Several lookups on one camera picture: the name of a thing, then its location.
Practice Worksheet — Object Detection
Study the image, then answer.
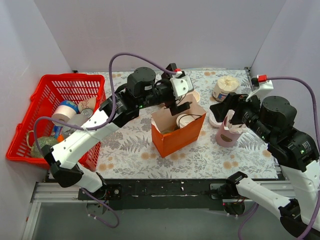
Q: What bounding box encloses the stack of white lids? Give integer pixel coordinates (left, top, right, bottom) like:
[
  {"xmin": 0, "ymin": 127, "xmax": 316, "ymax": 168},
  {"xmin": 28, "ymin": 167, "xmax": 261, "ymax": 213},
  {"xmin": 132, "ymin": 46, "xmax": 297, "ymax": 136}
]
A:
[{"xmin": 208, "ymin": 112, "xmax": 222, "ymax": 128}]

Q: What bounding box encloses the white tape roll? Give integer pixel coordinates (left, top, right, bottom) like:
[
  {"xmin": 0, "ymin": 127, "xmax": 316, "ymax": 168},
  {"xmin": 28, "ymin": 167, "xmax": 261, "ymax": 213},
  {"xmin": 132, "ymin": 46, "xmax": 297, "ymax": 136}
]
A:
[{"xmin": 51, "ymin": 105, "xmax": 77, "ymax": 127}]

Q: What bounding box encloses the floral table mat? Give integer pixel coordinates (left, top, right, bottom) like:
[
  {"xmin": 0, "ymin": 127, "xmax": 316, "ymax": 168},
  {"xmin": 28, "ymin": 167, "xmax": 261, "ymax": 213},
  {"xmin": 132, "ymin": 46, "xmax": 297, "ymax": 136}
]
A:
[{"xmin": 48, "ymin": 69, "xmax": 277, "ymax": 180}]

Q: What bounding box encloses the stack of paper cups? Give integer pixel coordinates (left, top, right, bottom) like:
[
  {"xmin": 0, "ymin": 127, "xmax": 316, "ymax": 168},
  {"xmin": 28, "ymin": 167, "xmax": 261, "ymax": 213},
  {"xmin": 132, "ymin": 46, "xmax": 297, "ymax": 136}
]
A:
[{"xmin": 192, "ymin": 90, "xmax": 201, "ymax": 103}]

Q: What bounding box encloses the pink straw holder cup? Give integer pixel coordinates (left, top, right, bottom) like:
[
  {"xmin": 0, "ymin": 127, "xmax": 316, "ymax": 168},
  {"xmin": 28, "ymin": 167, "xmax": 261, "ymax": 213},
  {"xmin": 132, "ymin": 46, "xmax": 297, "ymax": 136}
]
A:
[{"xmin": 215, "ymin": 122, "xmax": 242, "ymax": 148}]

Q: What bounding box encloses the wrapped toilet paper roll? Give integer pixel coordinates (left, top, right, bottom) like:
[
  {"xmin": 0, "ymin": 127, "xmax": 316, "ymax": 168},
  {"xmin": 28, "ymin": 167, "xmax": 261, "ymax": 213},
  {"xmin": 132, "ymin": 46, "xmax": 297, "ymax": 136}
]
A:
[{"xmin": 212, "ymin": 75, "xmax": 240, "ymax": 102}]

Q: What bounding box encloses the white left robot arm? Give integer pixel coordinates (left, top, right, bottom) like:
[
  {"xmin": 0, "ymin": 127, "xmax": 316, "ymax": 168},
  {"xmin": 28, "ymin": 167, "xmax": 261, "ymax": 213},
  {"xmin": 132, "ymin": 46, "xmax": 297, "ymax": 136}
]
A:
[{"xmin": 41, "ymin": 63, "xmax": 194, "ymax": 200}]

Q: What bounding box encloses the white cup lid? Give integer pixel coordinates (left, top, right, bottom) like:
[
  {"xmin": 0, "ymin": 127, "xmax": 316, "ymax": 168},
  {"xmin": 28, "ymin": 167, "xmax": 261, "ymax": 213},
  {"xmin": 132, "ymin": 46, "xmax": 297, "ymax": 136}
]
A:
[{"xmin": 176, "ymin": 113, "xmax": 199, "ymax": 128}]

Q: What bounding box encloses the crumpled grey paper bag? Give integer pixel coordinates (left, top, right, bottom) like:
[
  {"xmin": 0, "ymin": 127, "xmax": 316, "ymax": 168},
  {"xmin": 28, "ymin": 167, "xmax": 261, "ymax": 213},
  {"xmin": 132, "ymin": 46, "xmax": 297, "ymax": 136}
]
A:
[{"xmin": 61, "ymin": 114, "xmax": 89, "ymax": 139}]

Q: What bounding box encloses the orange paper bag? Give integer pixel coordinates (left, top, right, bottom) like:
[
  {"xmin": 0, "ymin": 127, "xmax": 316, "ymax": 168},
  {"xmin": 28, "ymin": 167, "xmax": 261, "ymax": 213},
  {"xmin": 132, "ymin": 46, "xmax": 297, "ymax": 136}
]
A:
[{"xmin": 151, "ymin": 94, "xmax": 207, "ymax": 158}]

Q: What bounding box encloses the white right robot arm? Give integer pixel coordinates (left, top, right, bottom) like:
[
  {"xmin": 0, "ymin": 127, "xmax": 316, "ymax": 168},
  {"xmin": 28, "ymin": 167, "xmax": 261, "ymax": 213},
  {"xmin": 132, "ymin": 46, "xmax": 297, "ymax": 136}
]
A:
[{"xmin": 210, "ymin": 75, "xmax": 320, "ymax": 240}]

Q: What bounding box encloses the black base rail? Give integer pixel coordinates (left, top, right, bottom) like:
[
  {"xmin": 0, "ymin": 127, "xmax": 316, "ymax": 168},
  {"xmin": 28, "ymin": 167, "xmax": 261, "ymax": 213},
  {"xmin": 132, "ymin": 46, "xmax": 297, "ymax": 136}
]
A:
[{"xmin": 91, "ymin": 178, "xmax": 245, "ymax": 211}]

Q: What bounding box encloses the beige patterned cup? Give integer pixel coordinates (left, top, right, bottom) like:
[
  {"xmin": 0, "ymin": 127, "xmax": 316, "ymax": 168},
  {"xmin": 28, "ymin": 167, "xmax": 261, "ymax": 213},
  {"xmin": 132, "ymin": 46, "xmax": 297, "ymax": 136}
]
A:
[{"xmin": 78, "ymin": 97, "xmax": 97, "ymax": 113}]

